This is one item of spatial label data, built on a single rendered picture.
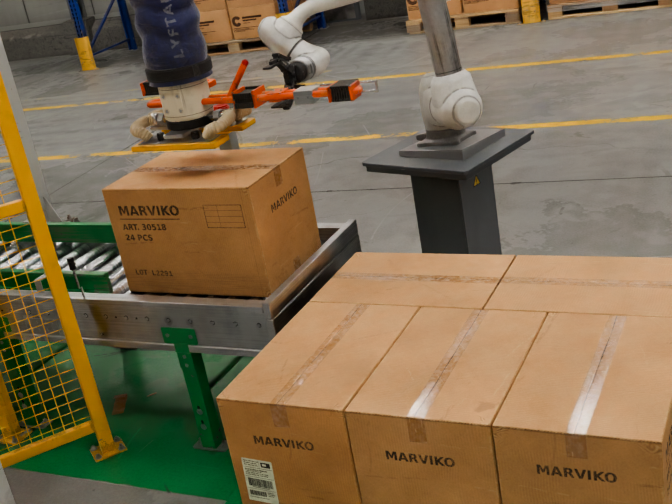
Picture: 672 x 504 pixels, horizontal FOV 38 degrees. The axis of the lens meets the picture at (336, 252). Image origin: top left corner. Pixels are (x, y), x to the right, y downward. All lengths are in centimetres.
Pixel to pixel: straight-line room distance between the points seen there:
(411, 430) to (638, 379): 58
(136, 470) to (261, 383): 94
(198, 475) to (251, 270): 74
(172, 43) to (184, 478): 147
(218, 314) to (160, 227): 39
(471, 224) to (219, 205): 111
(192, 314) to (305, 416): 79
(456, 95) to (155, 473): 171
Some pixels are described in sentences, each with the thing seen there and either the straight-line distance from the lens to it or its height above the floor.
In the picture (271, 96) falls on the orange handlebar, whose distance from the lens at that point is 318.
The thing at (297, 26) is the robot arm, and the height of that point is 132.
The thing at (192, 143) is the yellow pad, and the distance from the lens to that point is 326.
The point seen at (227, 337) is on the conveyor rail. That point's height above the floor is 47.
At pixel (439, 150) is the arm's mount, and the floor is 78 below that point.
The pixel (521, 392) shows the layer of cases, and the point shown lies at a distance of 252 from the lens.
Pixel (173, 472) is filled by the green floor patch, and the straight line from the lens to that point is 350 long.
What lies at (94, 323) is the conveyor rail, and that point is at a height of 49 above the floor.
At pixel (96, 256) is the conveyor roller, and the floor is 53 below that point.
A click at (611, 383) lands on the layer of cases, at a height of 54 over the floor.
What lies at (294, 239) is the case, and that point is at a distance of 338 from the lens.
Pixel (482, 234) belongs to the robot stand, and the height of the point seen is 38.
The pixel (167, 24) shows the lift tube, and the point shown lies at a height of 147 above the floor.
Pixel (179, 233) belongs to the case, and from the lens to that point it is 334.
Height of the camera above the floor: 187
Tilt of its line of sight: 22 degrees down
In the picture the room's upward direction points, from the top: 11 degrees counter-clockwise
